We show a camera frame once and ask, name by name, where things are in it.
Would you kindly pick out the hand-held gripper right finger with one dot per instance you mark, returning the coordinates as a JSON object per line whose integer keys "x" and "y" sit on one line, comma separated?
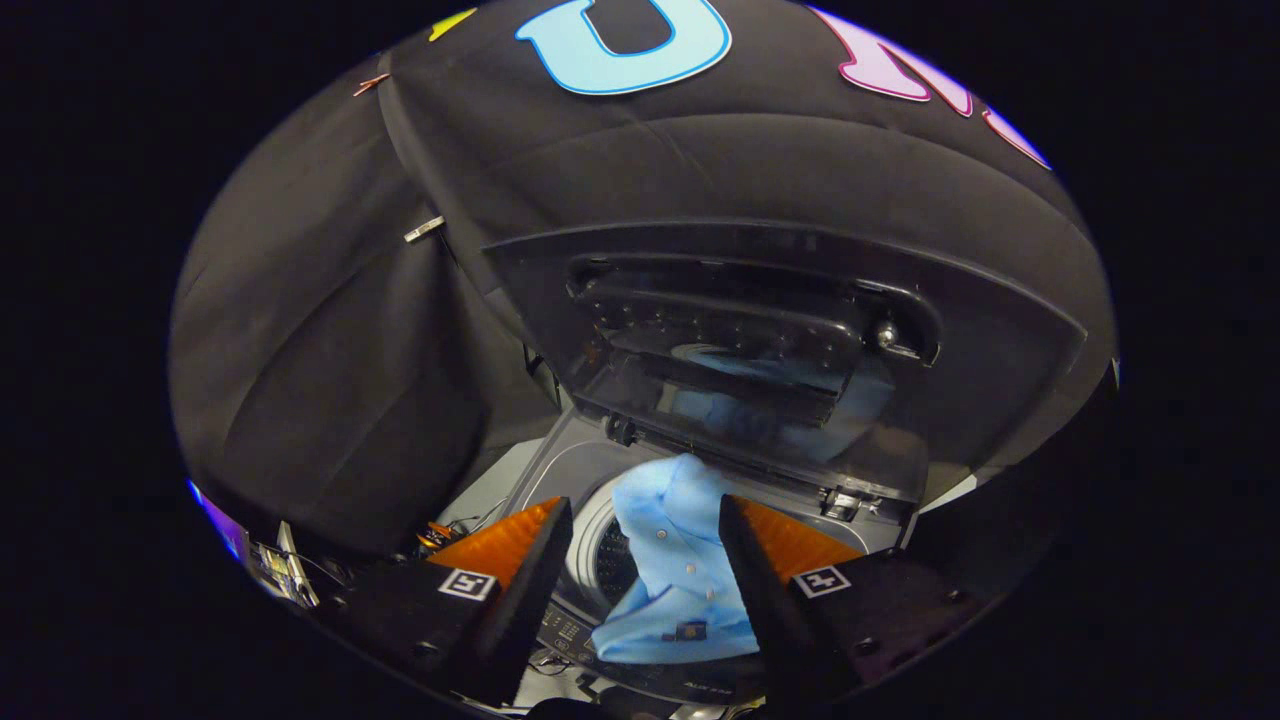
{"x": 765, "y": 600}

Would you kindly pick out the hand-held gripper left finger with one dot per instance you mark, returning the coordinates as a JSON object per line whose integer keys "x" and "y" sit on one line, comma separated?
{"x": 525, "y": 600}

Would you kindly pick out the light blue shirt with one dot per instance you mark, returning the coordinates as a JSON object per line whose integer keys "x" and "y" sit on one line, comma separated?
{"x": 670, "y": 520}

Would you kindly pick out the small electronics board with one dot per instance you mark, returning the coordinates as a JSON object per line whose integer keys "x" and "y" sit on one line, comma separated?
{"x": 285, "y": 570}

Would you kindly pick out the small silver clip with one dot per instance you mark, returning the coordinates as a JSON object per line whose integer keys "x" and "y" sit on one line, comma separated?
{"x": 424, "y": 229}

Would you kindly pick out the small red clip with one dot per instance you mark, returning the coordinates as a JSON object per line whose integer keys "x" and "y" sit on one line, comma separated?
{"x": 370, "y": 85}

